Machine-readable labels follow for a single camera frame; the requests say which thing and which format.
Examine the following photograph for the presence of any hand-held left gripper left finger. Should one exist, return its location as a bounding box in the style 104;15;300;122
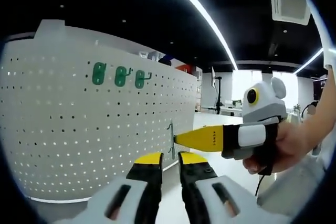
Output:
80;152;164;224

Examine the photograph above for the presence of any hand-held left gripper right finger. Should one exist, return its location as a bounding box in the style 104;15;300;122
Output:
177;151;259;224

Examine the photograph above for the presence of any green hook assembly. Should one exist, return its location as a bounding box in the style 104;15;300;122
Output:
114;66;132;87
134;69;152;90
92;62;107;86
166;119;177;161

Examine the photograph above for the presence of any white perforated mounting plate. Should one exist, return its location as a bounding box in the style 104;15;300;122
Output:
0;26;203;204

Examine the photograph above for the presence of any person's right hand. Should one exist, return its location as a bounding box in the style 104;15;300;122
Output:
241;123;316;175

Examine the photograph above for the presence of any white office desk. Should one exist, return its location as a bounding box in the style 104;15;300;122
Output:
202;105;244;117

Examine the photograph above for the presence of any black tripod stand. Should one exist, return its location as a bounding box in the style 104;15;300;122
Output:
211;67;224;115

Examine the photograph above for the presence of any dark display screen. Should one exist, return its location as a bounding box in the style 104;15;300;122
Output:
311;76;329;96

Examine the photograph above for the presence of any short ceiling light strip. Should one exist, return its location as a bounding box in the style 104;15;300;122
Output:
292;47;324;75

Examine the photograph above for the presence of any ceiling air conditioner unit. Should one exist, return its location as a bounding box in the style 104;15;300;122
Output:
268;0;312;26

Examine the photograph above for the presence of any white partition panel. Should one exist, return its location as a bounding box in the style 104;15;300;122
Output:
35;19;66;40

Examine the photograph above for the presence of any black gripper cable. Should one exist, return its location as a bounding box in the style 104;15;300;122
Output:
254;174;266;197

